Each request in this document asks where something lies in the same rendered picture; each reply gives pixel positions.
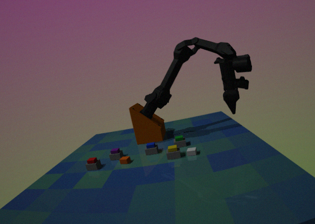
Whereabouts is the blue button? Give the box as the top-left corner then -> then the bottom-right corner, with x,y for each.
145,142 -> 158,155

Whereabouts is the red button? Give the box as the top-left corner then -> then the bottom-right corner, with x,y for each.
85,158 -> 101,170

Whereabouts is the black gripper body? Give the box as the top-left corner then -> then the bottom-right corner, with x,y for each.
221,73 -> 240,101

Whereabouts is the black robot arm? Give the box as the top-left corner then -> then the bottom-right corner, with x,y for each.
140,37 -> 252,119

